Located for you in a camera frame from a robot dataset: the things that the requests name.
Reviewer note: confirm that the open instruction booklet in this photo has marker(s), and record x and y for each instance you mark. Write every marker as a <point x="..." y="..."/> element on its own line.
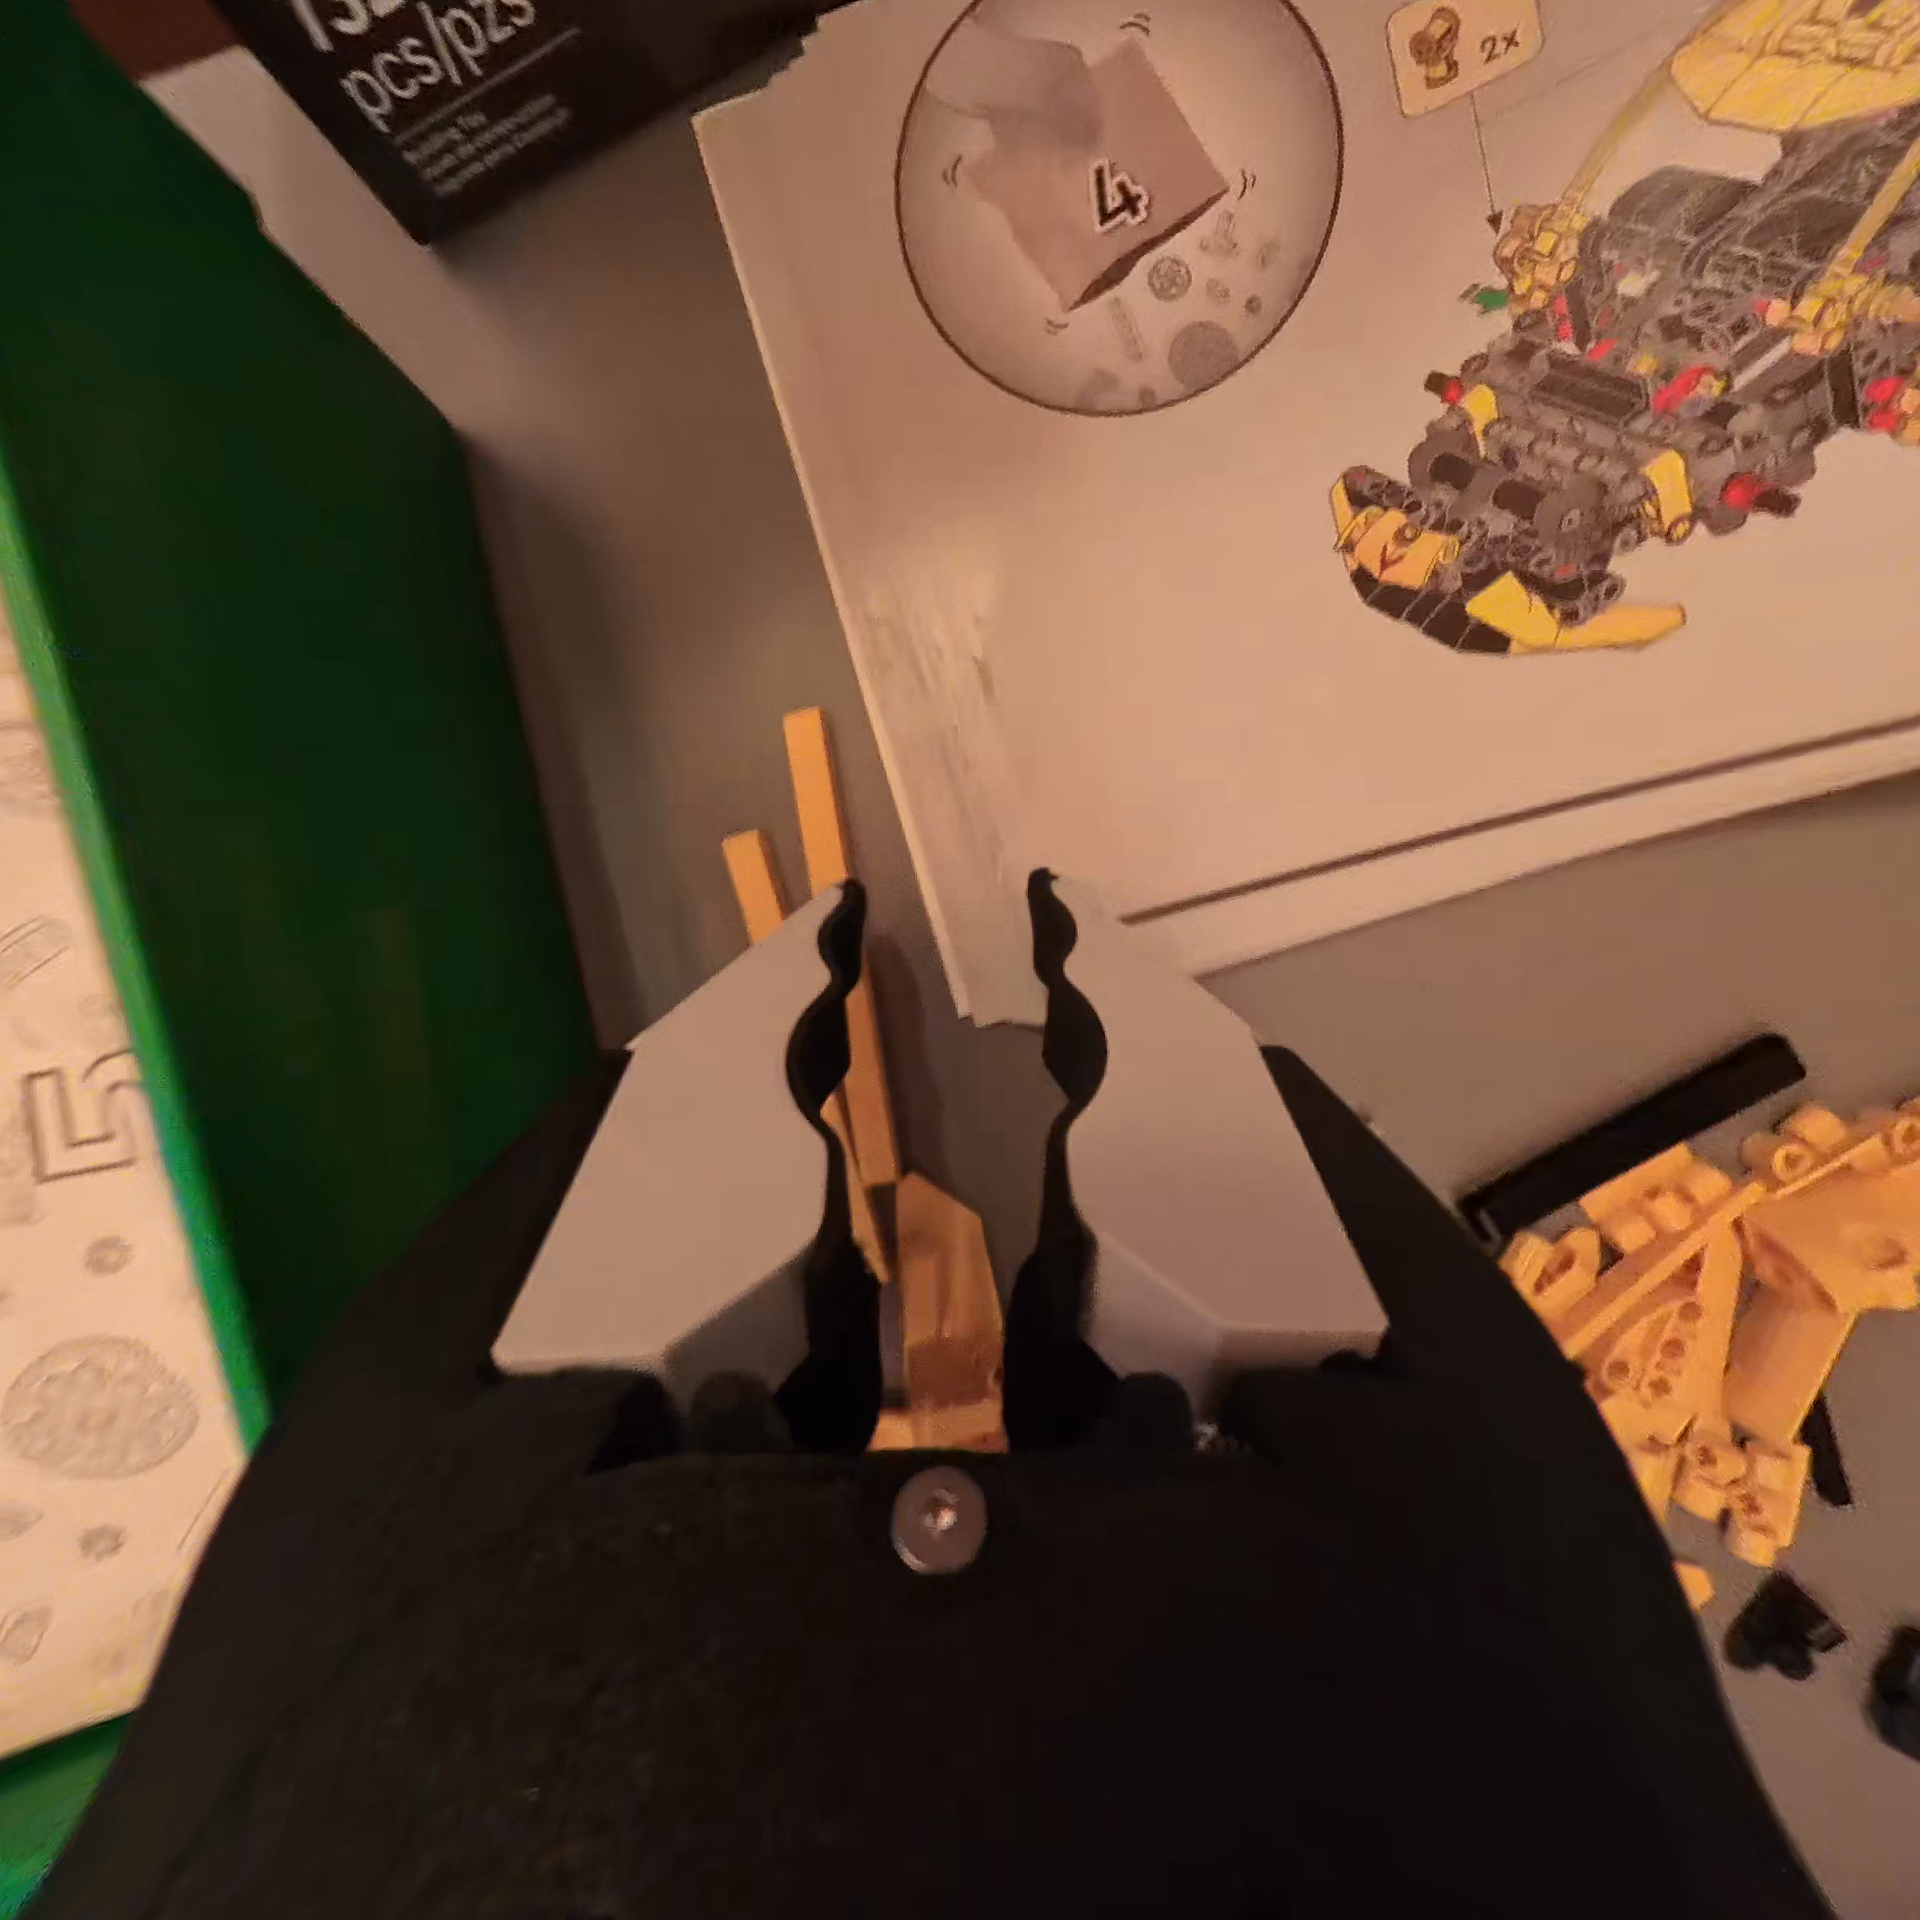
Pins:
<point x="1200" y="599"/>

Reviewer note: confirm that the pile of yellow brick parts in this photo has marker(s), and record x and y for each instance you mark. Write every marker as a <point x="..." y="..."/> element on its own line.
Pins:
<point x="1694" y="1305"/>

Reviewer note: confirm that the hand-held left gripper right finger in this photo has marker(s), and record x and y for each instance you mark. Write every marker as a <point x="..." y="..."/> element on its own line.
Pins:
<point x="1214" y="1201"/>

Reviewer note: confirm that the green storage bin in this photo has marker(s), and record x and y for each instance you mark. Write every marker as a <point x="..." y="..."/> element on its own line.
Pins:
<point x="301" y="751"/>

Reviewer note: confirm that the white printed paper bag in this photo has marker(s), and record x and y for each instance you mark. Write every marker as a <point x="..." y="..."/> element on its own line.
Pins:
<point x="105" y="1350"/>

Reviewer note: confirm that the grey desk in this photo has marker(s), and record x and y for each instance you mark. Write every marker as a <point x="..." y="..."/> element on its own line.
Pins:
<point x="675" y="523"/>

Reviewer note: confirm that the black toy car box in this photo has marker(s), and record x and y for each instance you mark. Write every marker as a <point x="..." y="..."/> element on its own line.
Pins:
<point x="451" y="89"/>

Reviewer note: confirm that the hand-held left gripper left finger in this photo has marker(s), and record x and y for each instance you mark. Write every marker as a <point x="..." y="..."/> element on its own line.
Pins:
<point x="661" y="1201"/>

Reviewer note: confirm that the black brick pin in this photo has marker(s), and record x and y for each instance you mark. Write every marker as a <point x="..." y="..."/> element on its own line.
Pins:
<point x="1899" y="1694"/>
<point x="1785" y="1627"/>

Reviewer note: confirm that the long yellow brick beam assembly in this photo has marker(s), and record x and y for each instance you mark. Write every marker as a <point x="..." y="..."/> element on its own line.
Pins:
<point x="821" y="797"/>

